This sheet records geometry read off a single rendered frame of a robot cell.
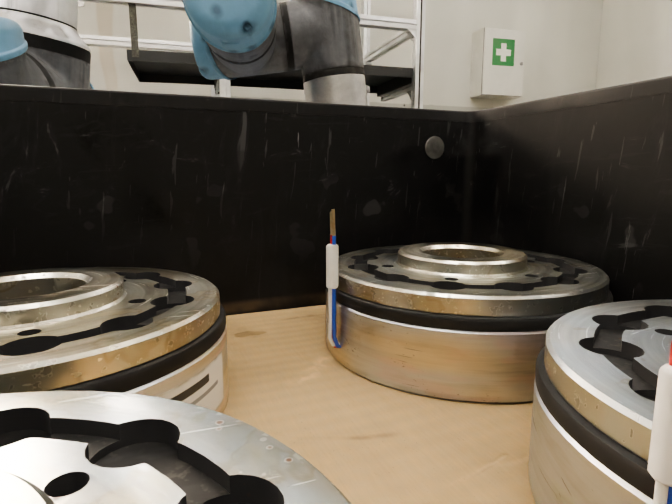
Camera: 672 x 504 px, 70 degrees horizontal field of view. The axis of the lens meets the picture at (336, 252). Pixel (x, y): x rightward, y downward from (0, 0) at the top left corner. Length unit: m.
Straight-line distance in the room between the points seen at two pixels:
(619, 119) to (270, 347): 0.16
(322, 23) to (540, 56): 3.22
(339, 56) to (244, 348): 0.44
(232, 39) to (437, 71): 2.89
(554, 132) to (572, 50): 3.69
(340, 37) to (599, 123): 0.41
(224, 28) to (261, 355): 0.31
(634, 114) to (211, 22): 0.33
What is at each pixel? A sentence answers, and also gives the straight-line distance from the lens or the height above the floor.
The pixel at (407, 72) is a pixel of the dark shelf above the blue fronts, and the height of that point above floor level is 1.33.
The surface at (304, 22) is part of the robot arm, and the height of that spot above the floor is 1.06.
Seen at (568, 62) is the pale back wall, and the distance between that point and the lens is 3.89.
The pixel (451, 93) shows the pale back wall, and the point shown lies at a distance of 3.33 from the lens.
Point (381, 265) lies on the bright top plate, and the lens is 0.18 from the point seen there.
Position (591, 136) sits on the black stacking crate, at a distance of 0.23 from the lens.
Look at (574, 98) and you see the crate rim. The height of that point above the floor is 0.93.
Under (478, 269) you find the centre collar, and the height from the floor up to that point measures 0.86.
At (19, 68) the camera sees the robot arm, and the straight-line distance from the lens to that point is 0.53.
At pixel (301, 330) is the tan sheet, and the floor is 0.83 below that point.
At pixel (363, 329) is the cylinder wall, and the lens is 0.16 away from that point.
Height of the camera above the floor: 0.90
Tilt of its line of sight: 9 degrees down
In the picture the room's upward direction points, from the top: straight up
